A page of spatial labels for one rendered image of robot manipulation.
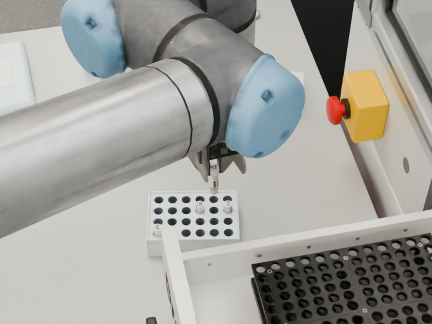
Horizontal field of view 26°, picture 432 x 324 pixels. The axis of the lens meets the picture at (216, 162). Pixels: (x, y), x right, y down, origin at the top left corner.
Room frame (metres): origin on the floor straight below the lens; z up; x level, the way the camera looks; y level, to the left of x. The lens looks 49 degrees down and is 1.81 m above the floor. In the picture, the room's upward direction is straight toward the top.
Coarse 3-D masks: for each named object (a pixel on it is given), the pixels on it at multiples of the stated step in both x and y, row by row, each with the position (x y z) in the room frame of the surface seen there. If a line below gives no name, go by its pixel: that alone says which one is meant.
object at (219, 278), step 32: (352, 224) 0.68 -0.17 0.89; (384, 224) 0.69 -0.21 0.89; (416, 224) 0.69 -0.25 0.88; (192, 256) 0.64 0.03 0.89; (224, 256) 0.64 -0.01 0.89; (256, 256) 0.65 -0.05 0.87; (288, 256) 0.66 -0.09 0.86; (320, 256) 0.67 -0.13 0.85; (192, 288) 0.63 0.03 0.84; (224, 288) 0.63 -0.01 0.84; (224, 320) 0.59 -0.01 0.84; (256, 320) 0.59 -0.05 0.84
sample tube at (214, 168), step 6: (210, 168) 0.70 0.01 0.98; (216, 168) 0.70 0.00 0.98; (210, 174) 0.70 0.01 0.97; (216, 174) 0.70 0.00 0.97; (210, 180) 0.70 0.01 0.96; (216, 180) 0.70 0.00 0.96; (210, 186) 0.70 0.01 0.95; (216, 186) 0.70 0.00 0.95; (210, 192) 0.70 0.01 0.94; (216, 192) 0.70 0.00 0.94
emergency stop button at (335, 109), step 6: (330, 96) 0.91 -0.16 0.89; (336, 96) 0.91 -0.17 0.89; (330, 102) 0.90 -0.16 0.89; (336, 102) 0.89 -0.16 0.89; (342, 102) 0.90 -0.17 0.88; (330, 108) 0.89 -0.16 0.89; (336, 108) 0.88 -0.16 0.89; (342, 108) 0.89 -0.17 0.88; (330, 114) 0.88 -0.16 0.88; (336, 114) 0.88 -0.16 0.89; (342, 114) 0.89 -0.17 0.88; (330, 120) 0.88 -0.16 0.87; (336, 120) 0.88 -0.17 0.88
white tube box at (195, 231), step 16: (160, 192) 0.81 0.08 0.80; (176, 192) 0.81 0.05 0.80; (192, 192) 0.81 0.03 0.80; (208, 192) 0.81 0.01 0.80; (224, 192) 0.81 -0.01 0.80; (160, 208) 0.79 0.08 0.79; (176, 208) 0.79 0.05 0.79; (192, 208) 0.79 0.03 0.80; (208, 208) 0.79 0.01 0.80; (176, 224) 0.76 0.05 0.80; (192, 224) 0.76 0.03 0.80; (208, 224) 0.76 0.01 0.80; (224, 224) 0.76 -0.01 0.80; (160, 240) 0.73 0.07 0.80; (192, 240) 0.73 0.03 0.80; (208, 240) 0.73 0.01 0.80; (224, 240) 0.73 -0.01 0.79
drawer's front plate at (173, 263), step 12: (168, 228) 0.65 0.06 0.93; (168, 240) 0.64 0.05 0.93; (168, 252) 0.62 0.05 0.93; (180, 252) 0.62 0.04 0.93; (168, 264) 0.60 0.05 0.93; (180, 264) 0.60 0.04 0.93; (168, 276) 0.61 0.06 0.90; (180, 276) 0.59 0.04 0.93; (180, 288) 0.57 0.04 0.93; (168, 300) 0.62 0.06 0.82; (180, 300) 0.56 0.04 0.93; (180, 312) 0.54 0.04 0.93; (192, 312) 0.54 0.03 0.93
